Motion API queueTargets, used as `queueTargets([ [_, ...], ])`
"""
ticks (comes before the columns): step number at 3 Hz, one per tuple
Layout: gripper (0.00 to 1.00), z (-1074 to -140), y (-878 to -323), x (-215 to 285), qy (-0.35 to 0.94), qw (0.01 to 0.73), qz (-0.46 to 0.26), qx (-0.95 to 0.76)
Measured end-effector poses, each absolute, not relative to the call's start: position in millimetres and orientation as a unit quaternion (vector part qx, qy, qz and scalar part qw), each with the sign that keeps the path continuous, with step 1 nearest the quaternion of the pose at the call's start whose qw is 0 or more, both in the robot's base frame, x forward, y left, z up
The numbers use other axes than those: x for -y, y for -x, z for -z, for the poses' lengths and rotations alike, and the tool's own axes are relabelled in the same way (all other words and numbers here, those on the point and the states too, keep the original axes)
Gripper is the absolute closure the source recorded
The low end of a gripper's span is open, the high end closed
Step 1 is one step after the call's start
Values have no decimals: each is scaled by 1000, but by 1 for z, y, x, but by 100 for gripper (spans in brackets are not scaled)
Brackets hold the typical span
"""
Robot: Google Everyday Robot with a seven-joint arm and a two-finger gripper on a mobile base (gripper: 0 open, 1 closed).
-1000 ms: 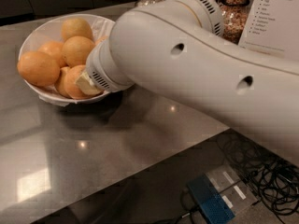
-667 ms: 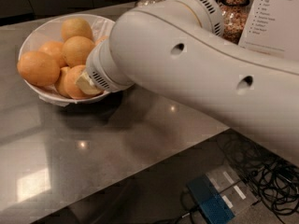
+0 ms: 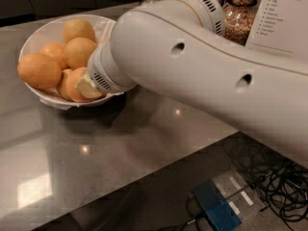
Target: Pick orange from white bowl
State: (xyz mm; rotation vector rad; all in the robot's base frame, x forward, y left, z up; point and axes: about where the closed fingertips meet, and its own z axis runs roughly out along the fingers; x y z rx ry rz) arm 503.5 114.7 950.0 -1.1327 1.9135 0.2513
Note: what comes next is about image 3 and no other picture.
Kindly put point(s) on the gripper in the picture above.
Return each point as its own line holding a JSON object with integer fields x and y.
{"x": 98, "y": 73}

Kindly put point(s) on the orange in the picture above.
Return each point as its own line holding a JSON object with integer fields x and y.
{"x": 39, "y": 71}
{"x": 72, "y": 79}
{"x": 56, "y": 51}
{"x": 103, "y": 40}
{"x": 77, "y": 52}
{"x": 78, "y": 28}

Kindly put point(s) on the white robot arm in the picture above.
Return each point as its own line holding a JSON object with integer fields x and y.
{"x": 176, "y": 48}

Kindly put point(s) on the white bowl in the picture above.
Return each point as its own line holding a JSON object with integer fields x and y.
{"x": 53, "y": 32}

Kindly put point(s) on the orange low between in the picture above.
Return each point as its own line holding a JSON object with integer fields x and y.
{"x": 61, "y": 87}

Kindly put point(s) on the glass jar right muesli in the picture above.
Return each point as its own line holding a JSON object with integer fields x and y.
{"x": 239, "y": 17}

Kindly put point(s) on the blue box on floor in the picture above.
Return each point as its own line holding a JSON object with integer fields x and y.
{"x": 215, "y": 207}

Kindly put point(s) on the allergens information sign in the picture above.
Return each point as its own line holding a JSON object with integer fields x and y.
{"x": 281, "y": 28}

